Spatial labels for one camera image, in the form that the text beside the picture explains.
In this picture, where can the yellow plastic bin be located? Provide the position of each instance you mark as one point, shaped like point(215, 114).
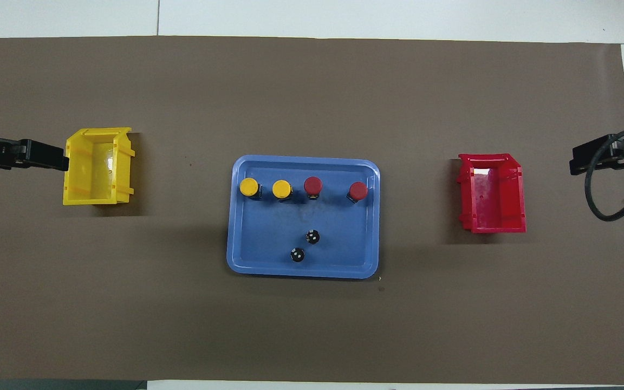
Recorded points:
point(92, 179)

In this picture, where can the red push button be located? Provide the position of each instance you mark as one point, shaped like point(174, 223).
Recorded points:
point(358, 190)
point(312, 186)

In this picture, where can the blue plastic tray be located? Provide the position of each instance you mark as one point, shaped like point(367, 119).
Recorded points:
point(274, 233)

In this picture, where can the yellow push button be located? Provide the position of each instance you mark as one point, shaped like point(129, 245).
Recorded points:
point(281, 189)
point(248, 187)

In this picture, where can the small black knob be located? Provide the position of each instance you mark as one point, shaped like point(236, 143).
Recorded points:
point(297, 254)
point(312, 236)

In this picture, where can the red plastic bin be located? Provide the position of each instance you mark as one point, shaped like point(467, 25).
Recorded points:
point(493, 203)

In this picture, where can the brown table mat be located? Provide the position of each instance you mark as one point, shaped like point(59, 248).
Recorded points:
point(312, 97)

